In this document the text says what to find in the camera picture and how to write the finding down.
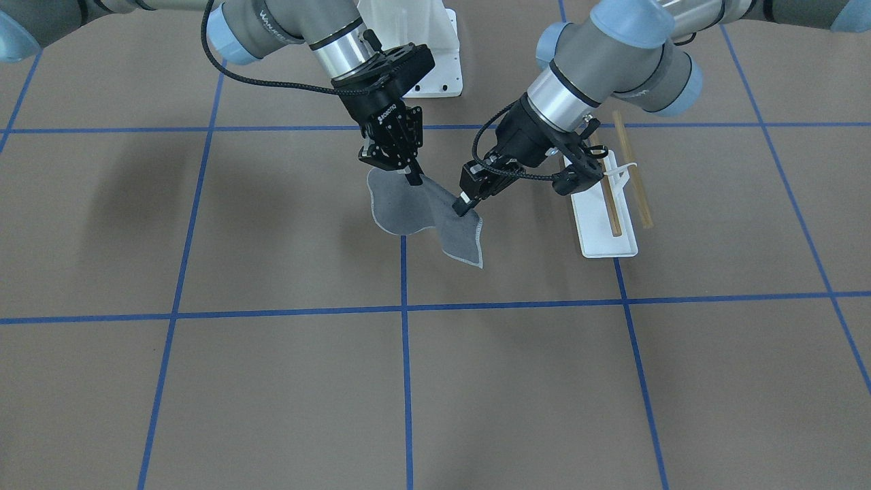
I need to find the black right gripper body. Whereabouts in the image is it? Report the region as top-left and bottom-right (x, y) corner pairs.
(340, 86), (423, 171)

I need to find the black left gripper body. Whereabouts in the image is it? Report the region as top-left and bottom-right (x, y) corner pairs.
(460, 95), (564, 198)

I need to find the grey towel with white hem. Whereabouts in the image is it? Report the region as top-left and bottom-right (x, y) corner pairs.
(367, 168), (483, 269)

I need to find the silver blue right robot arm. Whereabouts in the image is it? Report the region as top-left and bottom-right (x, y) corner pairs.
(1, 1), (435, 186)

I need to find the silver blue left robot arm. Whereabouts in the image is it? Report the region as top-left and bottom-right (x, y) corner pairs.
(453, 1), (869, 216)

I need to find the white rack with wooden bars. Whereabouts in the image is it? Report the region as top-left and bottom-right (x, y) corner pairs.
(570, 110), (653, 259)

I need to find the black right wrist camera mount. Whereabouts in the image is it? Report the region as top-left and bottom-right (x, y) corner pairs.
(332, 43), (436, 96)

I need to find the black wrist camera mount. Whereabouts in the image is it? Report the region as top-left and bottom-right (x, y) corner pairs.
(546, 117), (610, 196)
(332, 43), (436, 96)

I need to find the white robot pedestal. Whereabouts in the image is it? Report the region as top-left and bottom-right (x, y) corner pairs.
(357, 0), (463, 99)

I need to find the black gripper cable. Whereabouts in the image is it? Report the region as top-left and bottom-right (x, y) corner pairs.
(201, 0), (361, 93)

